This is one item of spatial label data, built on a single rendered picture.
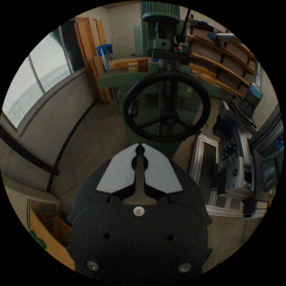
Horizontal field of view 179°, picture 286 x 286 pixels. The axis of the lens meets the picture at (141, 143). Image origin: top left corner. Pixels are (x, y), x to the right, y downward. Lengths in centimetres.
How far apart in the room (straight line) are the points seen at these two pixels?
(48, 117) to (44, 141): 33
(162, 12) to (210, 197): 127
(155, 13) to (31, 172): 173
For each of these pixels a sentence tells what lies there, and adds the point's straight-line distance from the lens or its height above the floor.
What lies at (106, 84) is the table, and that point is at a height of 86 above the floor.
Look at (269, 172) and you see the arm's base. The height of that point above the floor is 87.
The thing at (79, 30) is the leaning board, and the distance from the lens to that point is 204.
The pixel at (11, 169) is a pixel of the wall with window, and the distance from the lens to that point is 144.
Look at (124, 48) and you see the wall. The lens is 302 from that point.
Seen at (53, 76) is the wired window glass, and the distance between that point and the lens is 168.
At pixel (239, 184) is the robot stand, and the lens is 41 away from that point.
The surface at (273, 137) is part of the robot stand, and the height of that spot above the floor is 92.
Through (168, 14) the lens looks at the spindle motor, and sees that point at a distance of 53.
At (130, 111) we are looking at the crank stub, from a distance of 21.
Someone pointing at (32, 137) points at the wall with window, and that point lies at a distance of 141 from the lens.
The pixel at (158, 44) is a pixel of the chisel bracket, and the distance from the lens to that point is 52.
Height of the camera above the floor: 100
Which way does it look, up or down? 58 degrees down
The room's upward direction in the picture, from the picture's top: 4 degrees counter-clockwise
